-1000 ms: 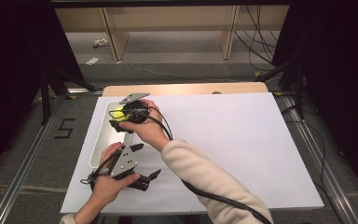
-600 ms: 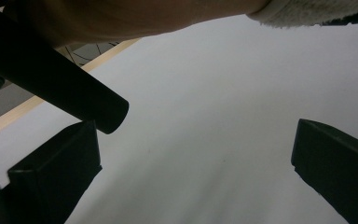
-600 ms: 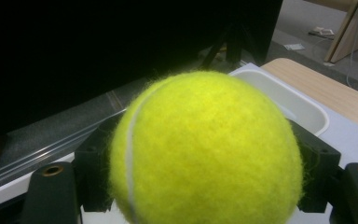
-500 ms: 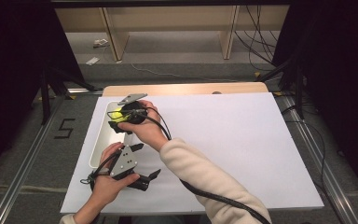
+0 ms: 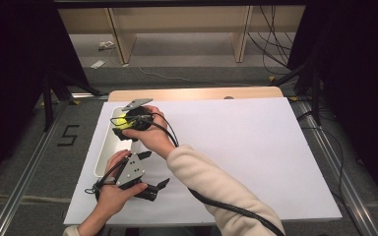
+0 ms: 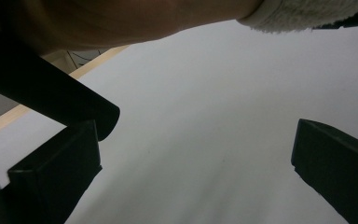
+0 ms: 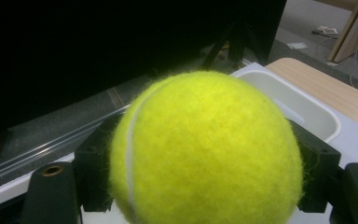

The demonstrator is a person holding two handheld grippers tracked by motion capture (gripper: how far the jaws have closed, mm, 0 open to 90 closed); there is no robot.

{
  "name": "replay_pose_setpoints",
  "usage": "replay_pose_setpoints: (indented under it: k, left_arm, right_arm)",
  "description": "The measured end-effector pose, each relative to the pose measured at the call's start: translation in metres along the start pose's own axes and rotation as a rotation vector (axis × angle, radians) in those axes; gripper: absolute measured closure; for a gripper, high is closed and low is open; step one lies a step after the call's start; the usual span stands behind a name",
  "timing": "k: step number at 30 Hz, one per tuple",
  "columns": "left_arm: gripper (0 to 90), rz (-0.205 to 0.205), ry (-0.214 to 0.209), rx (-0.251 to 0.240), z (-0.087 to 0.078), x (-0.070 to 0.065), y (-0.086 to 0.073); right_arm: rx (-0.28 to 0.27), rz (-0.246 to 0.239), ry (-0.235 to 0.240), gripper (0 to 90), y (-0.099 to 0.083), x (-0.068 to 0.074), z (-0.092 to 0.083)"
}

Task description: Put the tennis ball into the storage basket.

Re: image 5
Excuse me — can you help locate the white floor cable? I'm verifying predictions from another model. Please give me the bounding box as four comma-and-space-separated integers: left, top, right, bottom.
137, 66, 254, 89

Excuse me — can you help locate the white board sheet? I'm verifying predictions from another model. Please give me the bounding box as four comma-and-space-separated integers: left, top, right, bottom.
63, 97, 343, 227

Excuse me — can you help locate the crumpled paper scrap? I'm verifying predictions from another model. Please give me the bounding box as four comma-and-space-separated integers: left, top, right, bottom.
97, 40, 116, 51

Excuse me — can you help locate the person's right hand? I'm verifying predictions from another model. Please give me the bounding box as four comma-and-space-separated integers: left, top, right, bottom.
121, 104, 178, 161

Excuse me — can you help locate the black curtain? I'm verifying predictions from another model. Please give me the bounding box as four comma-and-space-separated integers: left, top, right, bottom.
0, 0, 92, 195
285, 0, 378, 206

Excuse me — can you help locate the long aluminium floor rail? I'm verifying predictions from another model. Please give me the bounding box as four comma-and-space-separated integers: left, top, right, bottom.
0, 97, 71, 236
294, 98, 378, 236

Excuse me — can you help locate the bundle of black hanging cables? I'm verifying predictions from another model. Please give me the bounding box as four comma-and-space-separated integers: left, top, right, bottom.
246, 4, 297, 77

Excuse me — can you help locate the black metal stand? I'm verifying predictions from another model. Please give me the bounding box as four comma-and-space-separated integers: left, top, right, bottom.
269, 57, 323, 126
41, 69, 103, 133

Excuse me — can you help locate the light wooden desk frame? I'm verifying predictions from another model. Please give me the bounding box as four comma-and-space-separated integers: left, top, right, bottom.
58, 5, 306, 65

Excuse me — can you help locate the yellow tennis ball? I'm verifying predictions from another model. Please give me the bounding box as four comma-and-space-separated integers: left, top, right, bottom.
115, 112, 136, 130

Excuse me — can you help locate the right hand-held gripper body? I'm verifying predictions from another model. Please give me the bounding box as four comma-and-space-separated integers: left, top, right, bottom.
121, 97, 156, 132

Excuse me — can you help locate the short aluminium rail piece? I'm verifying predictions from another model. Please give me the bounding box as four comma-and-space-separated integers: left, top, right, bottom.
70, 92, 110, 100

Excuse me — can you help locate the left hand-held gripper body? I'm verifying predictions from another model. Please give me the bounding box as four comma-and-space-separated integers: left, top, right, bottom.
114, 152, 151, 199

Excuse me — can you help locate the person's left hand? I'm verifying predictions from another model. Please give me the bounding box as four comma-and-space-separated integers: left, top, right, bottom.
94, 148, 149, 219

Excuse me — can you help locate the white plastic bin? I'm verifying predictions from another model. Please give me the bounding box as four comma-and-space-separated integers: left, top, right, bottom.
94, 105, 144, 179

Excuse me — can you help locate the thin black floor cable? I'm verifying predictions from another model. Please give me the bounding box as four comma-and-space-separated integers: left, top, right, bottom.
295, 110, 366, 236

